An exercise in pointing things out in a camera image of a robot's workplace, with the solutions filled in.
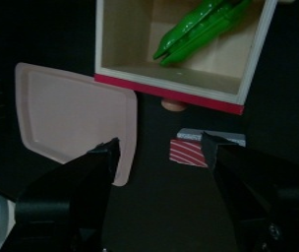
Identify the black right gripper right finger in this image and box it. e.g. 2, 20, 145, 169
199, 131, 299, 252

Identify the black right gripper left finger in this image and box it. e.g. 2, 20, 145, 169
0, 137, 121, 252

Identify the wooden drawer with red front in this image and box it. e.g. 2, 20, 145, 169
93, 0, 295, 116

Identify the green toy pea pod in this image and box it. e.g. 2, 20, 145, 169
152, 0, 254, 68

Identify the white box red striped lid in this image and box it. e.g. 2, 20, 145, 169
169, 127, 247, 169

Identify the white plastic tray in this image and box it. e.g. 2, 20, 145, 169
14, 62, 139, 187

